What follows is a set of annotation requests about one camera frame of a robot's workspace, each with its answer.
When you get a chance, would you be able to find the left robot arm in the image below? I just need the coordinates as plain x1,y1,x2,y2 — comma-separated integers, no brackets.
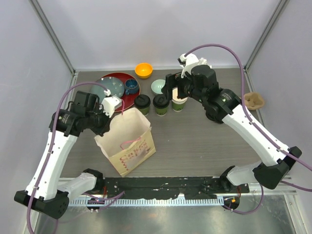
14,91,122,219

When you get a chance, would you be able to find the pink paper bag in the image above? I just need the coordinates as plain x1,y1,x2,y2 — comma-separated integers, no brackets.
95,108,156,177

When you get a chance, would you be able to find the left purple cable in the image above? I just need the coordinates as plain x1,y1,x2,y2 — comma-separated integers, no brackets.
26,81,126,234

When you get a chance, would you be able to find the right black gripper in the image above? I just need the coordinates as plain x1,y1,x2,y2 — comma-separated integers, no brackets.
161,71,206,104

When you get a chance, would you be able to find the large blue-grey plate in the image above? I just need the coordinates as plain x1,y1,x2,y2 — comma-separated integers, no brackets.
90,77,125,101

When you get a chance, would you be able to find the dark blue ceramic cup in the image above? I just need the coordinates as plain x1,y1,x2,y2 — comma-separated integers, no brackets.
124,79,139,95

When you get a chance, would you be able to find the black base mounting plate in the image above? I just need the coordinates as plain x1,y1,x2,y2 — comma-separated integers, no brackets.
86,176,250,200

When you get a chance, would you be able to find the orange bowl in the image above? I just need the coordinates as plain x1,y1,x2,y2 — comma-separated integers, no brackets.
135,62,153,79

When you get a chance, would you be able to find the aluminium front rail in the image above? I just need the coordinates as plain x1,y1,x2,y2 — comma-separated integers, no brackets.
30,175,298,208

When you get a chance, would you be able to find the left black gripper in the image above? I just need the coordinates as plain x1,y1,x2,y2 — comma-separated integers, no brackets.
85,104,115,137

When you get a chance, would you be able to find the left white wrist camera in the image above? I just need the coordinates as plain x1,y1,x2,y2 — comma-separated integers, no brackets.
100,90,122,117

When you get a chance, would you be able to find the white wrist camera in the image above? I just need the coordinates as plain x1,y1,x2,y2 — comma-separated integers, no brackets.
178,53,208,78
100,90,122,117

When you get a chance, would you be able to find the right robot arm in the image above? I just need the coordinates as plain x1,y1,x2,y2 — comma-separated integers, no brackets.
162,65,302,193

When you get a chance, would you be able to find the green paper cup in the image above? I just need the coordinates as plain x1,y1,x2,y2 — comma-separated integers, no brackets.
155,107,168,116
139,107,150,116

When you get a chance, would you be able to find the red round tray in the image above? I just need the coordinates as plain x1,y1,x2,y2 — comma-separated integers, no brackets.
101,72,140,110

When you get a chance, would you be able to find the black coffee cup lid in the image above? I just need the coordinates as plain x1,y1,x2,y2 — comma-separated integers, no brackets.
134,95,151,109

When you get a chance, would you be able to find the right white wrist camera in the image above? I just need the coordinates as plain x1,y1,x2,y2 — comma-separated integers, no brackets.
178,53,208,78

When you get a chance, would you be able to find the light green bowl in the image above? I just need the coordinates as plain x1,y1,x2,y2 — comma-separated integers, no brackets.
151,79,165,95

